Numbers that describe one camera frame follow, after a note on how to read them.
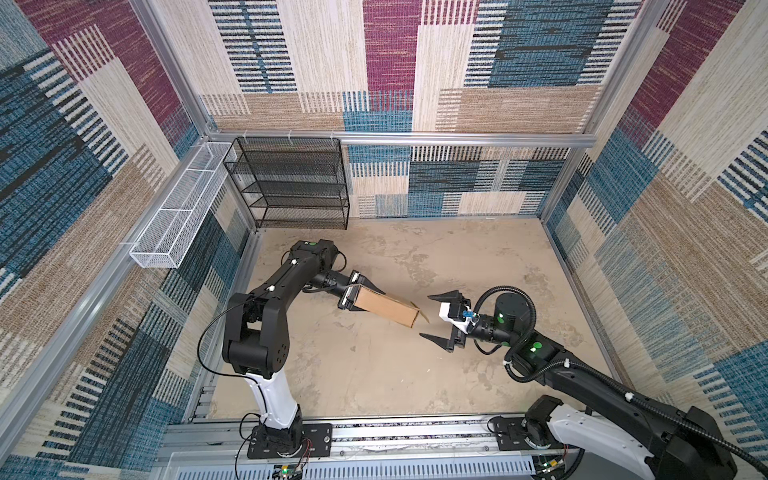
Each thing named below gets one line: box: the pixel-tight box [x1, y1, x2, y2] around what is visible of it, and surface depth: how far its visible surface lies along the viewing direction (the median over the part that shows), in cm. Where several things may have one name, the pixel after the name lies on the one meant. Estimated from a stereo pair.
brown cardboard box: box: [354, 286, 430, 329], surface depth 72 cm
